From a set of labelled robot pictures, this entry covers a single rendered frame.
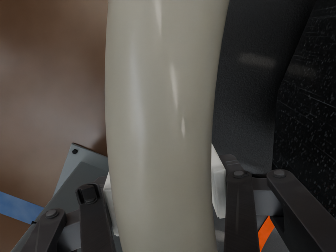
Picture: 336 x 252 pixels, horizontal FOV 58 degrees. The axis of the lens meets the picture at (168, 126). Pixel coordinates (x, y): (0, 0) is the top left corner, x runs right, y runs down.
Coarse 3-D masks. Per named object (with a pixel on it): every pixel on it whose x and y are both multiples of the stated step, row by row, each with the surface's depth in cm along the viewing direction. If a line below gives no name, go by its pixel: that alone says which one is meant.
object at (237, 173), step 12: (228, 180) 15; (240, 180) 15; (228, 192) 14; (240, 192) 14; (252, 192) 14; (228, 204) 13; (240, 204) 13; (252, 204) 13; (228, 216) 12; (240, 216) 12; (252, 216) 12; (228, 228) 12; (240, 228) 11; (252, 228) 11; (228, 240) 11; (240, 240) 11; (252, 240) 11
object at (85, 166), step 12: (72, 144) 110; (72, 156) 111; (84, 156) 111; (96, 156) 111; (72, 168) 113; (84, 168) 108; (96, 168) 111; (108, 168) 112; (60, 180) 114; (72, 180) 98; (84, 180) 101; (60, 192) 90; (72, 192) 92; (48, 204) 83; (60, 204) 85; (72, 204) 87; (24, 240) 68
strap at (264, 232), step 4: (268, 216) 116; (268, 220) 116; (264, 224) 117; (268, 224) 116; (272, 224) 116; (260, 228) 117; (264, 228) 117; (268, 228) 117; (272, 228) 117; (260, 232) 118; (264, 232) 118; (268, 232) 117; (260, 236) 118; (264, 236) 118; (268, 236) 118; (260, 240) 119; (264, 240) 118; (260, 244) 119; (260, 248) 120
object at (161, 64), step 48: (144, 0) 6; (192, 0) 6; (144, 48) 7; (192, 48) 7; (144, 96) 7; (192, 96) 7; (144, 144) 7; (192, 144) 8; (144, 192) 8; (192, 192) 8; (144, 240) 8; (192, 240) 8
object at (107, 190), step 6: (108, 174) 17; (108, 180) 16; (108, 186) 16; (108, 192) 16; (108, 198) 16; (108, 204) 16; (114, 216) 16; (114, 222) 16; (114, 228) 16; (114, 234) 17
